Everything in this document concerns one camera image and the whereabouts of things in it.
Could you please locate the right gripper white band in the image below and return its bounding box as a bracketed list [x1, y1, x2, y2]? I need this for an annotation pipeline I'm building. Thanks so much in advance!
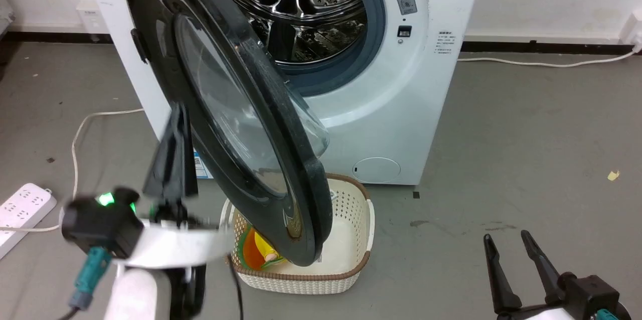
[483, 230, 600, 320]

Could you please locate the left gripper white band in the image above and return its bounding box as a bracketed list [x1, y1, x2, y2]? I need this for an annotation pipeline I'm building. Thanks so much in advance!
[114, 102, 232, 269]

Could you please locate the black round washing machine door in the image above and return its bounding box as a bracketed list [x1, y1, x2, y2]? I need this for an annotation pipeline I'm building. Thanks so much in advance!
[123, 0, 334, 267]

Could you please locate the white front-load washing machine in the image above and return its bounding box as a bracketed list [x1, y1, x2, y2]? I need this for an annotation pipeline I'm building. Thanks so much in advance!
[78, 0, 487, 186]

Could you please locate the steel washing machine drum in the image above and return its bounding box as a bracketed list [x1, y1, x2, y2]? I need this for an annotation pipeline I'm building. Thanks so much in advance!
[216, 0, 368, 64]

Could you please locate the grey rubber door gasket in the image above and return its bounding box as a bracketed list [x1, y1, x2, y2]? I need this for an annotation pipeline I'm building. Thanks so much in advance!
[198, 0, 387, 97]

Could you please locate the blue and white sticker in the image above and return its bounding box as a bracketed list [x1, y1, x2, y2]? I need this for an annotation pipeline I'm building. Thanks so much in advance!
[194, 149, 214, 180]

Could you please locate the white power strip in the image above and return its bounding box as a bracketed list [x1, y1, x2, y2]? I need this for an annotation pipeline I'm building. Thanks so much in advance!
[0, 183, 58, 260]

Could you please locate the round white filter cover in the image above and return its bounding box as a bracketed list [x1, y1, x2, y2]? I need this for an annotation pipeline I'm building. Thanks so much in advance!
[352, 157, 402, 184]

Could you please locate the white laundry basket brown rim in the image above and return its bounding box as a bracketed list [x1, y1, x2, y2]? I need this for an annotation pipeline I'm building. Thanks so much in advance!
[220, 173, 376, 295]

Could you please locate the small text label sticker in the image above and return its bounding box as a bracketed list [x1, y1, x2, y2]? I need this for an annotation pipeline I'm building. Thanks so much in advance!
[435, 31, 457, 56]

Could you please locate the white power strip cable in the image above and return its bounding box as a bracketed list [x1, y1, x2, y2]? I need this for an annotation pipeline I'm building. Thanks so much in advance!
[0, 108, 145, 233]

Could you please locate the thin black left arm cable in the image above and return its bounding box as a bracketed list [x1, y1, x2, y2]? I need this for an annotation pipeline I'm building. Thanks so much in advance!
[228, 254, 245, 320]

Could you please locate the teal left camera cable plug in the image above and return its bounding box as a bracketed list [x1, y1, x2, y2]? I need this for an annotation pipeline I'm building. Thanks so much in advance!
[69, 247, 114, 311]

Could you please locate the white washing machine cable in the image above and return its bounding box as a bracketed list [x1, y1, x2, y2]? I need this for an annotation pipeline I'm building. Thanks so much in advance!
[457, 48, 642, 68]

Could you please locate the white wall socket with plug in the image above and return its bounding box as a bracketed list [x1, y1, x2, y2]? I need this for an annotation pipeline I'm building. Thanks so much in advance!
[620, 8, 642, 54]

